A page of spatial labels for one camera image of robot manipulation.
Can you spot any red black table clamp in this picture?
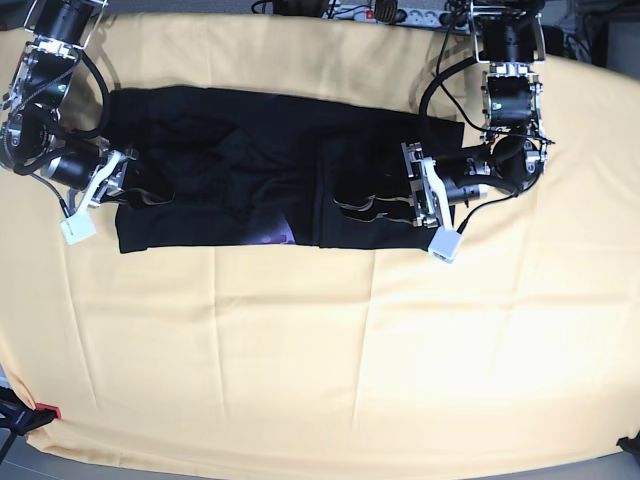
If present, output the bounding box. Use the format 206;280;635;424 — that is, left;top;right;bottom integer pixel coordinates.
1;387;61;436

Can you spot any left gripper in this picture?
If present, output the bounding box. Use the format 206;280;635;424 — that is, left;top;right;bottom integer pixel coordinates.
334;142;491;230

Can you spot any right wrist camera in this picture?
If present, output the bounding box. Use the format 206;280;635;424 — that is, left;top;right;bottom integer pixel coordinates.
60;211;96;245

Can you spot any black graphic T-shirt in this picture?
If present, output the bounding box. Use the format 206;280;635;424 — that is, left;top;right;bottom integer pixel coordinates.
105;86;433;253

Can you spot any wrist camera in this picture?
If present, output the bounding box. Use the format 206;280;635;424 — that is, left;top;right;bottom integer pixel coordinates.
60;211;96;245
427;226;463;264

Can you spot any white power strip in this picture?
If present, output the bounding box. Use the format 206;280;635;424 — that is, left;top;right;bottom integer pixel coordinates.
323;1;465;32

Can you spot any black corner clamp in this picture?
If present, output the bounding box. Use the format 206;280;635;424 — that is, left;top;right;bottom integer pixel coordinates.
616;434;640;460

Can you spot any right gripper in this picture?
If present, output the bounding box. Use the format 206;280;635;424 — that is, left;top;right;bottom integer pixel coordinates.
49;142;175;220

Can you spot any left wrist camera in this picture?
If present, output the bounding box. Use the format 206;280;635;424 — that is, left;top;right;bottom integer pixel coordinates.
427;226;463;264

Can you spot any yellow table cloth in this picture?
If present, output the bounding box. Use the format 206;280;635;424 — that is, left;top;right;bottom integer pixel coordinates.
0;12;640;471

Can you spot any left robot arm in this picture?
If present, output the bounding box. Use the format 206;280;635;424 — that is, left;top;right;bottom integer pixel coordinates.
334;1;551;237

